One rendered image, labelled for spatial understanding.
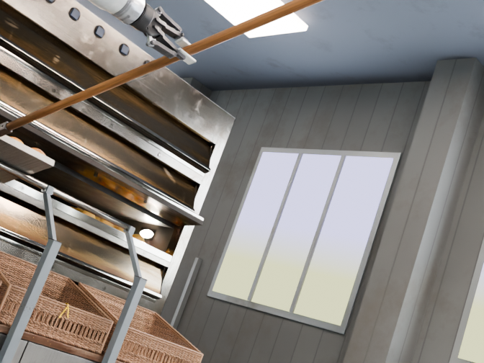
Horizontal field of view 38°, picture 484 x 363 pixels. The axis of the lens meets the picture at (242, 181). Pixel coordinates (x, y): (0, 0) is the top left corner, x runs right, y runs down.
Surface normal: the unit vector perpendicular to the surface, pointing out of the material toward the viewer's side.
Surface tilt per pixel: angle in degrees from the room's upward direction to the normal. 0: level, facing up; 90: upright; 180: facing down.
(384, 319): 90
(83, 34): 90
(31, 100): 70
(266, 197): 90
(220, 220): 90
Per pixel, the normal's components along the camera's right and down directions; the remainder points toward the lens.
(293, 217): -0.65, -0.41
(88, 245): 0.78, -0.24
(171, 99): 0.70, 0.08
